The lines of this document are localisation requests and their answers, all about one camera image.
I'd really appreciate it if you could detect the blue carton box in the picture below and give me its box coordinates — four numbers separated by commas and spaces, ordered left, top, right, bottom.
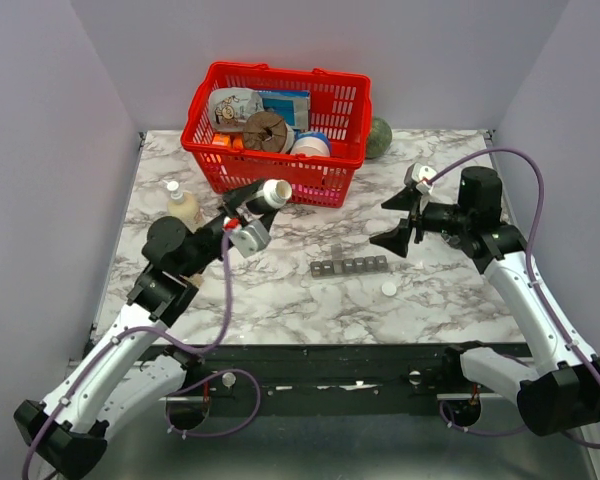
257, 90, 311, 131

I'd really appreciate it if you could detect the green round melon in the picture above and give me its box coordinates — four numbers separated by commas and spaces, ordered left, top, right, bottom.
365, 116, 393, 159

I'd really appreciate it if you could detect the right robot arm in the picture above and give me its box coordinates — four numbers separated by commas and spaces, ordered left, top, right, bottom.
370, 164, 600, 436

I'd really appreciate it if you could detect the white bottle cap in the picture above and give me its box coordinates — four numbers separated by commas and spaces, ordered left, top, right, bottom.
381, 282, 397, 297

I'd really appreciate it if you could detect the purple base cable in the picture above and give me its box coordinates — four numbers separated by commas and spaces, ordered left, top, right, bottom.
165, 368, 263, 441
439, 389, 531, 439

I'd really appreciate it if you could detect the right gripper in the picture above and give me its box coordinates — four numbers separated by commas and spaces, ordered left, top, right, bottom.
370, 185, 473, 257

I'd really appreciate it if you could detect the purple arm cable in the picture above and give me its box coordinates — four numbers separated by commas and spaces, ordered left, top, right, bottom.
20, 219, 241, 480
419, 147, 600, 451

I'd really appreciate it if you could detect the grey weekly pill organizer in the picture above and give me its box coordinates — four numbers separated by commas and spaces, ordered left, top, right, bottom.
309, 244, 389, 278

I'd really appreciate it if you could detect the red plastic shopping basket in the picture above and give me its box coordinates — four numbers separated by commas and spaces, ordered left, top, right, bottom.
181, 62, 372, 208

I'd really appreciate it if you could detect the black front rail frame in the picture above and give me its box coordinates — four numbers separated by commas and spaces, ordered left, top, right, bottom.
139, 341, 531, 417

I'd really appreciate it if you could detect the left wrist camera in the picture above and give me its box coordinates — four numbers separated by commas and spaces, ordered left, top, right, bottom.
230, 219, 271, 258

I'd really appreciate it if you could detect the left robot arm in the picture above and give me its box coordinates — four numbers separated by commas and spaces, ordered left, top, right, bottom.
14, 179, 292, 479

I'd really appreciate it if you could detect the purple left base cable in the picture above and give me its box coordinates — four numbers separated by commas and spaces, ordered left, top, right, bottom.
165, 368, 263, 441

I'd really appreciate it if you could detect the orange packet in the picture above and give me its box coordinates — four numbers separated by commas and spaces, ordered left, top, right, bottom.
211, 132, 244, 150

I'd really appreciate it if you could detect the white pill bottle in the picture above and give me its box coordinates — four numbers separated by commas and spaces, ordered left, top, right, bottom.
246, 179, 293, 215

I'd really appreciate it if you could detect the cream pump lotion bottle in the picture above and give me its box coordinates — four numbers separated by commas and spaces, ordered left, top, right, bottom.
166, 180, 204, 232

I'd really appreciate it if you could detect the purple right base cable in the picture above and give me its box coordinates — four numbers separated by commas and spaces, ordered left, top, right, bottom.
439, 389, 531, 439

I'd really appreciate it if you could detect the white blue tub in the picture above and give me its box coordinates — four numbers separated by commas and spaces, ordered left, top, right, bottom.
290, 131, 332, 157

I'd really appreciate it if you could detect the brown round lid container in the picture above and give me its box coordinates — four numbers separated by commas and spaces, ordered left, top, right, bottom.
242, 111, 295, 154

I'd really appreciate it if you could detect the white snack pouch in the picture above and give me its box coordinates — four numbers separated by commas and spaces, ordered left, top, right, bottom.
208, 87, 264, 133

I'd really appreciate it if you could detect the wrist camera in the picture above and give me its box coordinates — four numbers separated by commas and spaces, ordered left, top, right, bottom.
404, 162, 437, 196
230, 219, 271, 258

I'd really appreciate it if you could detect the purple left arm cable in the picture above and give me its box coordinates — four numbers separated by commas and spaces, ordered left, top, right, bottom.
20, 219, 241, 480

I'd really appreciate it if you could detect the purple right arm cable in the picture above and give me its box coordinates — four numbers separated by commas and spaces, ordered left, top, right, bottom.
419, 147, 600, 451

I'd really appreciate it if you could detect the amber capsule bottle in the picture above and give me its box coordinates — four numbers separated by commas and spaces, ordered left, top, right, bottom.
188, 273, 204, 288

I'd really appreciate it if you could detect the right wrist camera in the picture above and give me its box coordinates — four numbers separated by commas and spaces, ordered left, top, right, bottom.
404, 162, 437, 196

